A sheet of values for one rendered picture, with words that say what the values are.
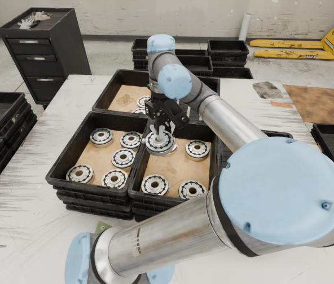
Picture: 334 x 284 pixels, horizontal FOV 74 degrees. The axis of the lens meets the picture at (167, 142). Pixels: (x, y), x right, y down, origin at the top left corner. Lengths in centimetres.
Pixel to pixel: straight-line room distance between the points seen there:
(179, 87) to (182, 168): 47
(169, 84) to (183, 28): 365
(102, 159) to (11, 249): 47
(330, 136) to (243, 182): 206
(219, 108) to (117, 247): 37
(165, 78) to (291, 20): 403
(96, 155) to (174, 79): 61
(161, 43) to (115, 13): 361
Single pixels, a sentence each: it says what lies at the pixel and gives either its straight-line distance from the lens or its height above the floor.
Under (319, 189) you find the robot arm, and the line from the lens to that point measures 25.
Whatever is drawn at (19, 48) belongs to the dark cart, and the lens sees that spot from 251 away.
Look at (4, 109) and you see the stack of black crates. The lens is 219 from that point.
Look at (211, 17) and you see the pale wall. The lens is 414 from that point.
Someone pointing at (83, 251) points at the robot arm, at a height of 112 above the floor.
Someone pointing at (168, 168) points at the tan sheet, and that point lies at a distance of 94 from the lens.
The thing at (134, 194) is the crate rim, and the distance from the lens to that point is 76.
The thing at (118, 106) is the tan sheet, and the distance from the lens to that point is 127.
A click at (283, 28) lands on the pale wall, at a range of 449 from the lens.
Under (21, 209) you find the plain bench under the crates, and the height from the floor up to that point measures 70.
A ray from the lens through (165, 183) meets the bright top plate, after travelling 86.
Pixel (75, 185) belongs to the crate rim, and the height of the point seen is 93.
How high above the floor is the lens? 158
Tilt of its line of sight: 46 degrees down
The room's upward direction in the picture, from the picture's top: straight up
